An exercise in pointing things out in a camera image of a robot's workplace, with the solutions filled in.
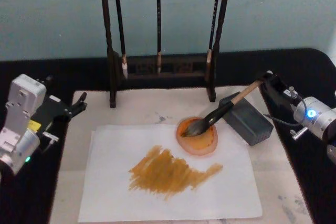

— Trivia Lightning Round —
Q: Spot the hanging black calligraphy brush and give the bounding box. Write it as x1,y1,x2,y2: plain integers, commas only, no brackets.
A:
205,0,224,63
155,0,162,75
112,0,129,80

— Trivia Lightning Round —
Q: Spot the dark wooden brush rack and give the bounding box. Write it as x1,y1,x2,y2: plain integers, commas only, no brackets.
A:
99,0,233,109

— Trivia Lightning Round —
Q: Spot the orange stained paint dish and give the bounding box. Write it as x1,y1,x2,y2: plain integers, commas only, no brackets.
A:
176,116,219,156

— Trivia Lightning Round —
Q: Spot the white felt mat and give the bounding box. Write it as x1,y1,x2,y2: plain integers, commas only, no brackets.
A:
49,86,315,224

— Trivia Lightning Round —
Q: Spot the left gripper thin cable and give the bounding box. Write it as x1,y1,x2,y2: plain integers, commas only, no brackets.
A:
41,131,60,154

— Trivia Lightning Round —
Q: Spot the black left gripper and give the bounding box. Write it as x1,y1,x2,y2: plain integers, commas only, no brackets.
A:
28,92,88,137

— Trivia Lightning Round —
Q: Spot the large bamboo-handled ink brush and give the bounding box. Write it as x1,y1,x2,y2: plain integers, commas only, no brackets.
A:
180,80,264,138

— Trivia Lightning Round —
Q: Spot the right gripper thin cable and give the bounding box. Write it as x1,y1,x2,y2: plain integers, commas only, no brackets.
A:
263,113,308,141

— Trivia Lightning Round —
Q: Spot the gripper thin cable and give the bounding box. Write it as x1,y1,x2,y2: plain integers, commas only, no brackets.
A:
41,131,60,154
263,113,308,141

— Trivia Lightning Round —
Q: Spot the white paper sheet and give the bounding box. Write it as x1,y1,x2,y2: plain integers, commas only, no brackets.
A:
77,123,264,223

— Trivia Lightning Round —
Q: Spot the black table cloth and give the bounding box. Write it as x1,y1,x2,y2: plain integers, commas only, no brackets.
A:
0,48,336,224

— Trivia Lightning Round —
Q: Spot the dark grey rectangular block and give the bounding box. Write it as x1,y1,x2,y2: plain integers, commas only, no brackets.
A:
218,93,275,147

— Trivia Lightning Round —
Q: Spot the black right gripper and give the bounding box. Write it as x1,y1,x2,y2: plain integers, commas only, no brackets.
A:
258,70,300,109

